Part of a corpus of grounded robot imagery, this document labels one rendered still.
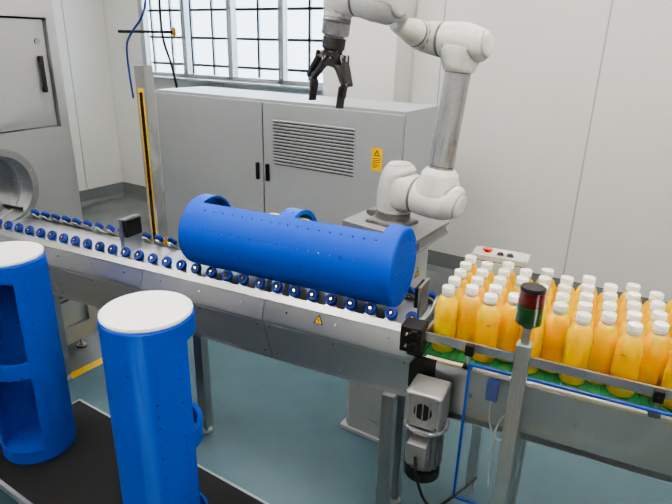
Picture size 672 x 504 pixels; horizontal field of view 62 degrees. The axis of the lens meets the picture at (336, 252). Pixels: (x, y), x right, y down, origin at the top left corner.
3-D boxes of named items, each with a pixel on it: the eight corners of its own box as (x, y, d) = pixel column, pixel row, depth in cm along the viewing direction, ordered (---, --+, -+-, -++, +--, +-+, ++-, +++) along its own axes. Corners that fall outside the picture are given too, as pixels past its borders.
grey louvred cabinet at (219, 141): (212, 246, 524) (203, 86, 474) (422, 304, 417) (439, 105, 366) (167, 263, 481) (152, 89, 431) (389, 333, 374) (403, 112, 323)
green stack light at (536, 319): (517, 314, 146) (519, 297, 144) (542, 320, 143) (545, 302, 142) (512, 324, 140) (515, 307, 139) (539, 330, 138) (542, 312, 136)
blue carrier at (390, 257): (221, 254, 244) (222, 189, 237) (412, 294, 209) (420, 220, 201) (177, 270, 219) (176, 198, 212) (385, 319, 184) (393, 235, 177)
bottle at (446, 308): (448, 341, 184) (454, 285, 177) (457, 352, 178) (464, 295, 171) (427, 343, 183) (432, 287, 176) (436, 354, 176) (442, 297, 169)
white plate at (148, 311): (138, 340, 153) (138, 343, 154) (211, 304, 175) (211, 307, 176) (78, 313, 168) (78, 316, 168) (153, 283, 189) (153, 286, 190)
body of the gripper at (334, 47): (352, 39, 180) (347, 69, 184) (334, 36, 185) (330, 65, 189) (335, 37, 175) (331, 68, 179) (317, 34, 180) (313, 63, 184)
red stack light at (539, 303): (519, 297, 144) (521, 283, 143) (545, 302, 142) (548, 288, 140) (515, 306, 139) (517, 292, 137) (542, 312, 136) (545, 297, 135)
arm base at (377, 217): (377, 210, 262) (378, 199, 260) (419, 222, 251) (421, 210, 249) (356, 219, 248) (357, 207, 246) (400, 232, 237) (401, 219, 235)
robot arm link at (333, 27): (337, 18, 184) (334, 37, 186) (317, 14, 178) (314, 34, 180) (357, 21, 178) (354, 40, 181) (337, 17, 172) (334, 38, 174)
